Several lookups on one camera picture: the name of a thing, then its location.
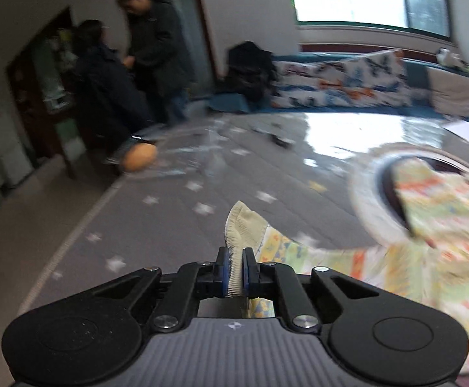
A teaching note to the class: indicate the right butterfly pillow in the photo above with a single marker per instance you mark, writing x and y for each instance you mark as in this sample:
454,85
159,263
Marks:
376,79

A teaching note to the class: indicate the orange mango fruit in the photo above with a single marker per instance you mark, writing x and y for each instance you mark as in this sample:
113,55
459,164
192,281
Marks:
139,157

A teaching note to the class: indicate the colourful patterned baby jacket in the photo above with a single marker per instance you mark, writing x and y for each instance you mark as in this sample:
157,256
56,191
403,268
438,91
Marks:
431,267

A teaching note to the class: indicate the standing person in dark jacket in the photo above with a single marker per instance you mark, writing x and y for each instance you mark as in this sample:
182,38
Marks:
158,58

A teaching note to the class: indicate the grey cushion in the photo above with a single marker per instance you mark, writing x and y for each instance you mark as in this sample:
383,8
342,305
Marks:
449,92

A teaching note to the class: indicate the clear plastic tray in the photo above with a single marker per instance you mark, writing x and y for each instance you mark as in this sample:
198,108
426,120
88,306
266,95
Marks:
188,148

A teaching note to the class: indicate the white plush toy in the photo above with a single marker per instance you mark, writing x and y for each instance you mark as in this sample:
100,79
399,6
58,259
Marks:
449,59

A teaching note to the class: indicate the seated person in dark clothes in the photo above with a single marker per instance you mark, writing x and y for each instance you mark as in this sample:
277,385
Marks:
108,106

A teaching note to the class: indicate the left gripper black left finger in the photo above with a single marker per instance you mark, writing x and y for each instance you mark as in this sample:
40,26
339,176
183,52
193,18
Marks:
96,334

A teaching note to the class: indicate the blue sofa bench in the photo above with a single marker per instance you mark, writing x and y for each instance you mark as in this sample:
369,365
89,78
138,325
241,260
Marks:
418,82

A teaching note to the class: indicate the butterfly pillow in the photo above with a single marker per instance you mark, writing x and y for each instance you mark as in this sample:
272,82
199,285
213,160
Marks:
376,79
309,85

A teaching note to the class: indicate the grey star pattern table mat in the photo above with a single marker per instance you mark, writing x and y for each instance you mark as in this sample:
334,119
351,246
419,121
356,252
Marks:
320,191

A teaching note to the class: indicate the round induction cooktop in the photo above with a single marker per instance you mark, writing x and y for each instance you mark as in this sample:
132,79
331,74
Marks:
405,177

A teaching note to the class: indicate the black bag on sofa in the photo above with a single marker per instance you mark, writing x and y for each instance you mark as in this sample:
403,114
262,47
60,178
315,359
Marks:
250,72

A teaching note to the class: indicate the left butterfly pillow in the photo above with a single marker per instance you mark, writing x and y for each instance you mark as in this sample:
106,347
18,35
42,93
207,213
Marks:
309,85

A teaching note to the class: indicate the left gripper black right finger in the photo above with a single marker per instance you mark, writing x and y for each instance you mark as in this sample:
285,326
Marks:
330,329

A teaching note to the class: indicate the black marker pen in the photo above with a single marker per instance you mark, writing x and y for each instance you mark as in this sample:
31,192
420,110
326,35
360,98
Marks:
275,137

